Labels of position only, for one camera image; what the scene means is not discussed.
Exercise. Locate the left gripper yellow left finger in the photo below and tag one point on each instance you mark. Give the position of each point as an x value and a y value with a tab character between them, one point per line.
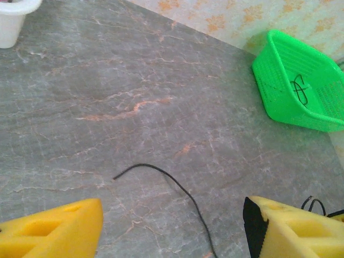
53	233

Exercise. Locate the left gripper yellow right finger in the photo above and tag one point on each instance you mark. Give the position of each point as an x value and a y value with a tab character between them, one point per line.
295	236

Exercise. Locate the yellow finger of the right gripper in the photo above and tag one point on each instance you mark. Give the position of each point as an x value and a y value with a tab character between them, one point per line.
339	215

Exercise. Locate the green perforated plastic basket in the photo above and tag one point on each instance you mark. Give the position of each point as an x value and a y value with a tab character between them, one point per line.
271	88

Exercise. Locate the white perforated plastic basket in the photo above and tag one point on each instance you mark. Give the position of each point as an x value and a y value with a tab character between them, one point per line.
10	29

